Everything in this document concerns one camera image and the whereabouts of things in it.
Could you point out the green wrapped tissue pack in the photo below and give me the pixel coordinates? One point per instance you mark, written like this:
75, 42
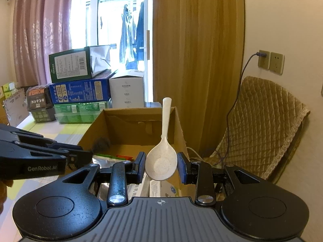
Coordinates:
79, 112

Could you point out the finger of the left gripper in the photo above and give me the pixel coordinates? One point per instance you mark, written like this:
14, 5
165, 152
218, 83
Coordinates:
28, 139
19, 163

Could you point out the tall white box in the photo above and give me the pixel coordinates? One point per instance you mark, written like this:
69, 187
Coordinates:
127, 89

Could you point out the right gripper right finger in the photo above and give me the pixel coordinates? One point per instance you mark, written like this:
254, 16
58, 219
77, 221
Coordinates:
197, 173

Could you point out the pink curtain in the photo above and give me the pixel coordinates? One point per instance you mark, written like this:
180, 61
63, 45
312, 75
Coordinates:
40, 28

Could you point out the blue carton box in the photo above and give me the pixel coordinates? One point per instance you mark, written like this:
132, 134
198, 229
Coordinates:
82, 91

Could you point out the wall power socket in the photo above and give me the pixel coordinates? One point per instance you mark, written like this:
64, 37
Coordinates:
263, 59

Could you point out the brown cardboard box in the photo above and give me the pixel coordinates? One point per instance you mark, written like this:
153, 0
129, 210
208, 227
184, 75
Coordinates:
127, 132

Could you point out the brown curtain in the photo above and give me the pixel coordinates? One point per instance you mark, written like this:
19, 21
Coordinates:
198, 47

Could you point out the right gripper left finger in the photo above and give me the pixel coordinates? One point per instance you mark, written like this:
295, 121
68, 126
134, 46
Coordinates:
123, 174

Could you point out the beige plastic spoon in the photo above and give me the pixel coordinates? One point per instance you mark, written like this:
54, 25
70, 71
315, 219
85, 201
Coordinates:
161, 161

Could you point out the silver green foil bag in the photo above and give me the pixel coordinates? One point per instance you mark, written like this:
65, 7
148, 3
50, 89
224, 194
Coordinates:
105, 161

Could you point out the checked blue green tablecloth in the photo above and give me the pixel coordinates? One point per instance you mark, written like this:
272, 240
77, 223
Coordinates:
70, 134

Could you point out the dark green carton box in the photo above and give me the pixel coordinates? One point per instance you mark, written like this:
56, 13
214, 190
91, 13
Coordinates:
79, 64

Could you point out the white medicine box with barcode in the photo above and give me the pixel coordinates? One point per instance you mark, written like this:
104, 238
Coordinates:
140, 190

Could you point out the white paper envelope bag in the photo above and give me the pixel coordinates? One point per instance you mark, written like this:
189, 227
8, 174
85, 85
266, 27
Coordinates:
16, 108

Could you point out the black Hongli food container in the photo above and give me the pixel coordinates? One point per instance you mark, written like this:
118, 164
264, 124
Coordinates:
39, 103

